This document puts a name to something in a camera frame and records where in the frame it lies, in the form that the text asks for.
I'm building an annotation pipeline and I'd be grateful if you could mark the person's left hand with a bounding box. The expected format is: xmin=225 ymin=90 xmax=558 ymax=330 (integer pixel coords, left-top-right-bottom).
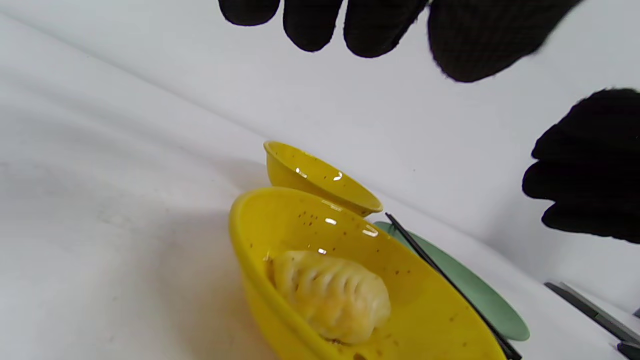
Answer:
xmin=218 ymin=0 xmax=583 ymax=83

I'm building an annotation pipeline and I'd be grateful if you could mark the person's right hand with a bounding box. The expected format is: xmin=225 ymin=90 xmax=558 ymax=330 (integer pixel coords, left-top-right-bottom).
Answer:
xmin=522 ymin=89 xmax=640 ymax=245

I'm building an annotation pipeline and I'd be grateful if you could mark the black chopstick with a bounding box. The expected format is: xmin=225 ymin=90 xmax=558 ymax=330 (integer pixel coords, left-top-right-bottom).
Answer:
xmin=387 ymin=215 xmax=521 ymax=360
xmin=385 ymin=212 xmax=523 ymax=360

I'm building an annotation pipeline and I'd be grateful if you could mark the yellow speckled dumpling bowl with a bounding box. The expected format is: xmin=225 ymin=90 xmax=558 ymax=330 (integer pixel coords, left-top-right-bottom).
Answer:
xmin=229 ymin=187 xmax=508 ymax=360

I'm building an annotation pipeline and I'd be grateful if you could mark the pale pleated dumpling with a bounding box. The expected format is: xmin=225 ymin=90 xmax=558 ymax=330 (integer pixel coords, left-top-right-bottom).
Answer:
xmin=267 ymin=250 xmax=392 ymax=346

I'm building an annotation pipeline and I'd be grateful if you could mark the yellow sauce bowl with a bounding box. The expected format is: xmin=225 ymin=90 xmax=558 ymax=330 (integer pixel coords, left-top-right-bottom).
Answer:
xmin=263 ymin=141 xmax=384 ymax=218

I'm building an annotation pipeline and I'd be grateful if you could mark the dark grey object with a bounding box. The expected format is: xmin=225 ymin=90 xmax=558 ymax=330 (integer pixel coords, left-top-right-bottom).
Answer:
xmin=544 ymin=281 xmax=640 ymax=360

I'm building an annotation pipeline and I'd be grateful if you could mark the green round plate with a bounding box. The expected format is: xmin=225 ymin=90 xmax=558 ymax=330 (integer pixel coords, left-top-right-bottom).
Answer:
xmin=374 ymin=221 xmax=531 ymax=342

